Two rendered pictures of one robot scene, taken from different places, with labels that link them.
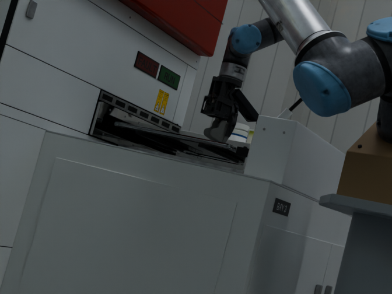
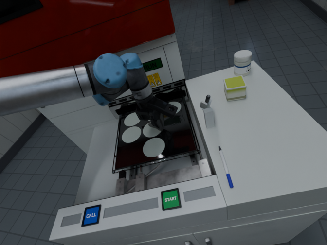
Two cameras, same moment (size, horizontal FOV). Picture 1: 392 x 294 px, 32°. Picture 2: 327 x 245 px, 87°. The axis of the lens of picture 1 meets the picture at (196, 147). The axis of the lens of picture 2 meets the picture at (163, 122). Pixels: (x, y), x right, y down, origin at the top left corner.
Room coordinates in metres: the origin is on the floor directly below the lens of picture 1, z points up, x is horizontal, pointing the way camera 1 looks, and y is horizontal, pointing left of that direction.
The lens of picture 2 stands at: (1.78, -0.58, 1.48)
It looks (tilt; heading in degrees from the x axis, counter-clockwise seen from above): 44 degrees down; 70
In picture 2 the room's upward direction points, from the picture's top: 22 degrees counter-clockwise
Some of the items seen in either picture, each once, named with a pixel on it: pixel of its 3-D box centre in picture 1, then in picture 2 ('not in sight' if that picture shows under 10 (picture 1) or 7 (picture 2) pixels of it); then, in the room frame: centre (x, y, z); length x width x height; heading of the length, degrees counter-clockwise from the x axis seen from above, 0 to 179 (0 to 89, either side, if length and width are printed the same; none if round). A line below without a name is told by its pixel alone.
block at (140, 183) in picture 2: not in sight; (140, 185); (1.73, -0.21, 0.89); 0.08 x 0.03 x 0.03; 59
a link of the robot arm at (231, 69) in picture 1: (233, 73); (141, 90); (1.94, -0.05, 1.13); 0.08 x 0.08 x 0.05
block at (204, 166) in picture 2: not in sight; (205, 170); (1.94, -0.34, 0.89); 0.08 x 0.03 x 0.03; 59
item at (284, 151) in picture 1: (311, 171); (139, 214); (1.68, -0.29, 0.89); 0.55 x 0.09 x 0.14; 149
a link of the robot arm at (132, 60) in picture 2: (239, 48); (132, 72); (1.94, -0.05, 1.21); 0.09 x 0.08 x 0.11; 4
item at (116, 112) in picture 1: (139, 135); (148, 102); (2.01, 0.17, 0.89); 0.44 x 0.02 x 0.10; 149
